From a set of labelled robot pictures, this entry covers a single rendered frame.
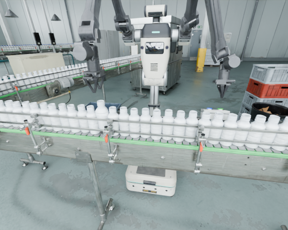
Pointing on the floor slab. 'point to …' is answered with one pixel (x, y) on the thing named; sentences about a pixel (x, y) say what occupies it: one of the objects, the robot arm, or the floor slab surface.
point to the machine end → (175, 51)
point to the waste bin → (285, 112)
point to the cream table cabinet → (36, 64)
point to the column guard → (200, 60)
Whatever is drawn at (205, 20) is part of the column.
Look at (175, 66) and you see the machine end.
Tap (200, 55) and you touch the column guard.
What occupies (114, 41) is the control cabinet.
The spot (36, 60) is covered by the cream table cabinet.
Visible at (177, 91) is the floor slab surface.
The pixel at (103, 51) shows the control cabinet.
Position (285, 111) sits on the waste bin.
